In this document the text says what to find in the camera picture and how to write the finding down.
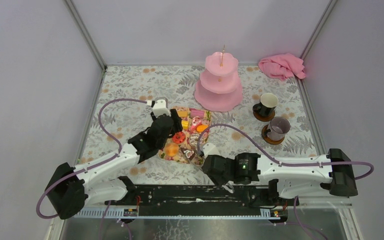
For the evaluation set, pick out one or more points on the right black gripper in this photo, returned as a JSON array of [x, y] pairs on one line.
[[217, 182]]

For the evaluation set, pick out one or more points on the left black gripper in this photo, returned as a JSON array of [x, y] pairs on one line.
[[173, 122]]

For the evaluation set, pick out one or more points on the floral dessert tray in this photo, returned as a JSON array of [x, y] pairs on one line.
[[206, 120]]

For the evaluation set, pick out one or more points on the chocolate cake piece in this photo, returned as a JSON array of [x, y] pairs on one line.
[[189, 154]]

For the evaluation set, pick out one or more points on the brown wooden saucer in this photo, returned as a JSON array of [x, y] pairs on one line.
[[264, 118], [271, 137]]

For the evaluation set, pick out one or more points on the purple mug black handle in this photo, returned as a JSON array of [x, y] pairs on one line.
[[280, 125]]

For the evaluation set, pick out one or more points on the black mug white inside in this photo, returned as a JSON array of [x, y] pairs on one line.
[[267, 104]]

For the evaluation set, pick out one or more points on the metal tongs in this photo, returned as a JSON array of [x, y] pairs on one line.
[[214, 176]]

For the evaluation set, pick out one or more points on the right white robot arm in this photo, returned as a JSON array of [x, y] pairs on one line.
[[290, 176]]

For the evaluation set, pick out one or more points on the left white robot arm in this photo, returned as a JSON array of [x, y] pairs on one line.
[[71, 188]]

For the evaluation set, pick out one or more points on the red donut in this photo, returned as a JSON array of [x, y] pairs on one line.
[[179, 138]]

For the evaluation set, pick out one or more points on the yellow roll cake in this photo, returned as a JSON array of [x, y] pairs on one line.
[[185, 124]]

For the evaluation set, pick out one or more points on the tan biscuit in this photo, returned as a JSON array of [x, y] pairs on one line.
[[182, 113]]

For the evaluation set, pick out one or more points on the orange round pastry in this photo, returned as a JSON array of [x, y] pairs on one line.
[[171, 149]]

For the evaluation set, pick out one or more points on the chocolate drizzle donut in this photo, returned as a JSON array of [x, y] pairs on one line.
[[194, 140]]

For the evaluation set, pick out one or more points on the strawberry cream cake slice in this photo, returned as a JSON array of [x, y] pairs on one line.
[[195, 122]]

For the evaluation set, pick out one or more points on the pink wafer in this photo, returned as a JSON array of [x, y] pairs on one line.
[[197, 113]]

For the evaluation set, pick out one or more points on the orange tart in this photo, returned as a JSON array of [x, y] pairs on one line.
[[201, 128]]

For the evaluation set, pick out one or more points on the floral tablecloth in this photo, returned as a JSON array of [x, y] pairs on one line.
[[121, 103]]

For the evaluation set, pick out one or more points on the pink three-tier cake stand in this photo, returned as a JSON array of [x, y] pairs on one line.
[[219, 87]]

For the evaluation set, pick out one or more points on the pink cloth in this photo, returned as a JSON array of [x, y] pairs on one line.
[[283, 67]]

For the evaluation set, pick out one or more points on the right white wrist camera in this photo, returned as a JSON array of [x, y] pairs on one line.
[[209, 149]]

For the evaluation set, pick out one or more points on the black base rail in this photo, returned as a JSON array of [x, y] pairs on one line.
[[205, 201]]

